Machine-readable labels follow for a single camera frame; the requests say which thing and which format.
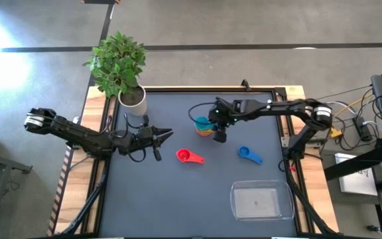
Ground black metal beam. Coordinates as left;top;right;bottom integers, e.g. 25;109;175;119
323;137;382;182

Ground clear plastic basket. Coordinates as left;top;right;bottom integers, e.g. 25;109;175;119
229;180;295;222

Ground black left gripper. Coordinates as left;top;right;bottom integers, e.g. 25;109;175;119
117;115;174;163

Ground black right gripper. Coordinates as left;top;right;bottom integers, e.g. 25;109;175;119
209;97;248;143

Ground white paper box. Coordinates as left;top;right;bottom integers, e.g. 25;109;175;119
335;152;378;197

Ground yellow cable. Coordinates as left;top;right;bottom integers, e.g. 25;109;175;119
334;95;374;116

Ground blue measuring cup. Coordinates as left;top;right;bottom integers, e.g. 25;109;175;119
237;145;264;165

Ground teal measuring cup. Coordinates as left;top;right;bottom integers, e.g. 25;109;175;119
194;116;214;129

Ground green leafy plant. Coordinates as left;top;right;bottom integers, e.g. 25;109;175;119
83;31;147;99

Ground black camera cable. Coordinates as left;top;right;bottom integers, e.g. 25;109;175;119
188;102;218;126
123;112;147;163

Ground black power strip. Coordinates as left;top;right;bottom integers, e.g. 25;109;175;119
352;116;374;142

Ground red measuring cup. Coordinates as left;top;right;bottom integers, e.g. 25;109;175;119
176;148;206;165

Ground white plant pot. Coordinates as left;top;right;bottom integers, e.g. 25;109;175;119
117;85;148;117

